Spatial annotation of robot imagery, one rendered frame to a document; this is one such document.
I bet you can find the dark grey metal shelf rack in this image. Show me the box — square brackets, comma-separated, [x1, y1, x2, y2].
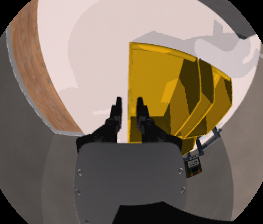
[183, 126, 222, 162]

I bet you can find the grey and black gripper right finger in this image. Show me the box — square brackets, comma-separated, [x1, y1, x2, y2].
[136, 97, 182, 151]

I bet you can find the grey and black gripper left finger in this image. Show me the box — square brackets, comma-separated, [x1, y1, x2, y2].
[76, 97, 122, 152]

